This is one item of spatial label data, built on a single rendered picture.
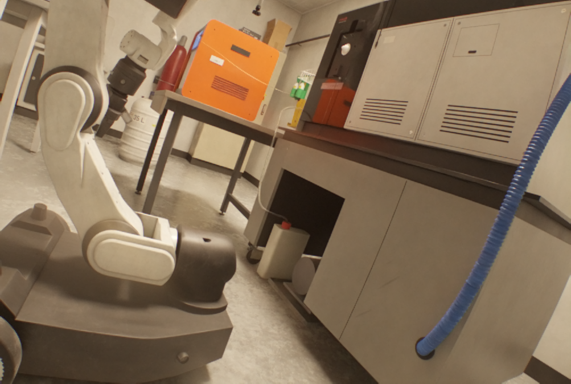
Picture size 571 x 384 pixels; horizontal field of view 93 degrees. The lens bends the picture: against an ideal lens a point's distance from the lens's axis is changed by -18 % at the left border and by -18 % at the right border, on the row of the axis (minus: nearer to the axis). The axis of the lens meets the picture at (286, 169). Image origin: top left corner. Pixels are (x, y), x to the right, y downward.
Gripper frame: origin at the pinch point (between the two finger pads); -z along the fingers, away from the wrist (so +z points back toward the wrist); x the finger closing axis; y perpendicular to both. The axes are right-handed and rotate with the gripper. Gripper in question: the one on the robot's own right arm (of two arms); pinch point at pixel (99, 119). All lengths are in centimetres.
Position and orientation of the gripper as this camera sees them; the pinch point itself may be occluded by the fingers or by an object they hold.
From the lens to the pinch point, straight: 101.0
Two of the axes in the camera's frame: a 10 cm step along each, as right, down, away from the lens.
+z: 6.1, -7.8, -1.0
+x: -6.1, -5.5, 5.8
